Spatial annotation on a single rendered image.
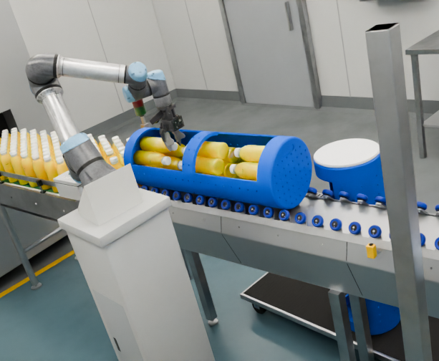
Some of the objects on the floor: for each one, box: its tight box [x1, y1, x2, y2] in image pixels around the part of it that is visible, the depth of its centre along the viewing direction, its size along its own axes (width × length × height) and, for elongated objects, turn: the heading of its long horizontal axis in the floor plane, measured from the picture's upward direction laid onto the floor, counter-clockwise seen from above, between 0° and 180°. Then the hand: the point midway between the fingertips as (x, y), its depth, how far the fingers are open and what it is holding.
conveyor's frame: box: [0, 176, 78, 290], centre depth 352 cm, size 48×164×90 cm, turn 77°
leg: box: [185, 249, 218, 326], centre depth 301 cm, size 6×6×63 cm
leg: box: [349, 294, 375, 361], centre depth 235 cm, size 6×6×63 cm
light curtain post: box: [365, 23, 433, 361], centre depth 159 cm, size 6×6×170 cm
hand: (173, 145), depth 249 cm, fingers open, 5 cm apart
